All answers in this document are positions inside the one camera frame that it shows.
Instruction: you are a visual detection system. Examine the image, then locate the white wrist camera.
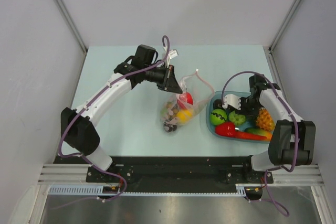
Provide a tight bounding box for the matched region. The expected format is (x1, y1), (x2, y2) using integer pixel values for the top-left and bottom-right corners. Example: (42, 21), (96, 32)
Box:
(222, 94), (242, 110)
(168, 49), (179, 59)

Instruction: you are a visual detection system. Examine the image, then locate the blue plastic tray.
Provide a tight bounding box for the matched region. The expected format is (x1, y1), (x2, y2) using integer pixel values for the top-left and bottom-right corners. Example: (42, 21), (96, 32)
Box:
(206, 91), (275, 143)

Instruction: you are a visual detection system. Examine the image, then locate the red chili pepper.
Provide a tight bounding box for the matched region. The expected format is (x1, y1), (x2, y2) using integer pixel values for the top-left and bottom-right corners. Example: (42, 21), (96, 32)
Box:
(235, 131), (267, 141)

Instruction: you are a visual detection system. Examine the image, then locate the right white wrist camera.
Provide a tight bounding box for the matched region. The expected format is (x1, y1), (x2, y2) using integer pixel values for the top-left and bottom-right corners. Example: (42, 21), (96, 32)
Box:
(222, 94), (242, 110)

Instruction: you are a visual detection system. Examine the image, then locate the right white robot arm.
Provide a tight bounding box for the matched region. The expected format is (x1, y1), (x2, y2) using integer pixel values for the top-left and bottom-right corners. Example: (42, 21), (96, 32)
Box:
(240, 72), (316, 183)

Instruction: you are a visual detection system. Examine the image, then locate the red apple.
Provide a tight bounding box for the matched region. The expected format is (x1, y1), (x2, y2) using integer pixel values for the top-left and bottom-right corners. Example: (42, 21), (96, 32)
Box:
(177, 92), (194, 108)

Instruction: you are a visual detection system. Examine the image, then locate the green melon with black stripe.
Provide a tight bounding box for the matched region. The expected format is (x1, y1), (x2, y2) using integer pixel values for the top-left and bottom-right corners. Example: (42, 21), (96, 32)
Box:
(209, 109), (227, 126)

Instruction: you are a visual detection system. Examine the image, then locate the green custard apple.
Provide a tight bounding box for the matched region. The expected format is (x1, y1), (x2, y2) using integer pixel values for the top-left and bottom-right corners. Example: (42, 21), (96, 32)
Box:
(228, 111), (246, 126)

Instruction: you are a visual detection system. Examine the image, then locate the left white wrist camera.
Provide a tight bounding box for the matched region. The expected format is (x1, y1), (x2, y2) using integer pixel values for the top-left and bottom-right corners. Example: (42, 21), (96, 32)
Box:
(168, 49), (179, 59)

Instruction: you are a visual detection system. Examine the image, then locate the clear pink zip top bag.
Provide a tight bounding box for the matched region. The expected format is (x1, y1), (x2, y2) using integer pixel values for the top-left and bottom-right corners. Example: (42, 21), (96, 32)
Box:
(160, 69), (215, 133)

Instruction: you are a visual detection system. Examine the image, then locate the pineapple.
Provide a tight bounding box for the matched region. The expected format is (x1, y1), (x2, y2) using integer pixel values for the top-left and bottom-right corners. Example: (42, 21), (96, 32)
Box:
(256, 108), (275, 131)

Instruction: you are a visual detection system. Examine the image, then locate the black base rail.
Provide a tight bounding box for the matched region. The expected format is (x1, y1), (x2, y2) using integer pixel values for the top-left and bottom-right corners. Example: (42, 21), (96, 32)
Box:
(54, 155), (307, 193)

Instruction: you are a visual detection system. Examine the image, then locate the mango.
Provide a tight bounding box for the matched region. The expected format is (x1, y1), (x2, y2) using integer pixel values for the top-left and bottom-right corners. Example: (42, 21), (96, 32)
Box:
(245, 127), (272, 141)

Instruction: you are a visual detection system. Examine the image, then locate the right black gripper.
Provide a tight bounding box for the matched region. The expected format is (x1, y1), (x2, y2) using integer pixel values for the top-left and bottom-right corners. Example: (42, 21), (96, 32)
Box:
(235, 97), (261, 118)

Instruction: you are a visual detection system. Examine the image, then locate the yellow lemon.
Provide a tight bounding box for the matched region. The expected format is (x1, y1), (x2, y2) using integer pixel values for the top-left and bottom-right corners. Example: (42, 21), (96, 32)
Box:
(176, 109), (194, 125)

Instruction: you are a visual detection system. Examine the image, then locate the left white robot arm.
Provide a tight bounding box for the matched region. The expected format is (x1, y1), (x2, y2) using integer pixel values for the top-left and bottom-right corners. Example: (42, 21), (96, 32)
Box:
(61, 45), (182, 182)

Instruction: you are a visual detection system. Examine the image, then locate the red bell pepper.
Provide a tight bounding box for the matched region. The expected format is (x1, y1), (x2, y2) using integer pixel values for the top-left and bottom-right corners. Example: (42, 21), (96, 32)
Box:
(215, 122), (237, 137)

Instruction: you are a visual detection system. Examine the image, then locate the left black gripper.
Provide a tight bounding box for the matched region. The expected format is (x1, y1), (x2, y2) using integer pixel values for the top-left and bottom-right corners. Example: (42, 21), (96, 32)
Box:
(143, 64), (182, 94)

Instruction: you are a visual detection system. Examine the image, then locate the dark avocado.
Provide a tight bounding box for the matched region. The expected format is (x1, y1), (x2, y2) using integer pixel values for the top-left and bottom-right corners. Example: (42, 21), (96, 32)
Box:
(213, 99), (223, 109)

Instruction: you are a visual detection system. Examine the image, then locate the brown longan bunch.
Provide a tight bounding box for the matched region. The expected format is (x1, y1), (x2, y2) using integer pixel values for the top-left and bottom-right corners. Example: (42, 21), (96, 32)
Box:
(160, 101), (179, 122)

